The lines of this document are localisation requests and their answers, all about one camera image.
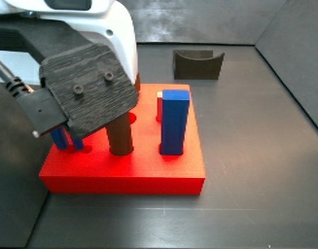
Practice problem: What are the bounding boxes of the short brown pentagon peg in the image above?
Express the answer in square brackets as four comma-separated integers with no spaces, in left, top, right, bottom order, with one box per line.
[134,73,141,93]

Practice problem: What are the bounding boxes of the short red-white peg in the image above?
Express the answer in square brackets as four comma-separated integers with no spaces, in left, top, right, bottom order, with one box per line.
[157,91,162,123]

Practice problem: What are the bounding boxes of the blue square-circle object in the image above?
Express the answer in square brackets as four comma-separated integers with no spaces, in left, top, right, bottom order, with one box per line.
[51,127,85,151]

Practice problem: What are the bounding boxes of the black curved regrasp stand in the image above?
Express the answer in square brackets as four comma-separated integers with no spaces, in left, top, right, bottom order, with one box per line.
[173,50,225,80]

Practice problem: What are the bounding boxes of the tall blue square peg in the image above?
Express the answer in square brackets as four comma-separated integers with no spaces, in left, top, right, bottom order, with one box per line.
[160,89,191,156]

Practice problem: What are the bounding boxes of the tall brown cylinder peg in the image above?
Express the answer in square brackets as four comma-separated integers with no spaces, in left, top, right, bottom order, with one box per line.
[106,113,134,156]

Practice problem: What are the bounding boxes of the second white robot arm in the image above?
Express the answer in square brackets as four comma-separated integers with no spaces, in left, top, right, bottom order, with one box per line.
[0,0,138,83]

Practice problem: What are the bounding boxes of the red peg fixture block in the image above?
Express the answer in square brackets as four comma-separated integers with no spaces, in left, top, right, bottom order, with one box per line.
[39,84,205,195]

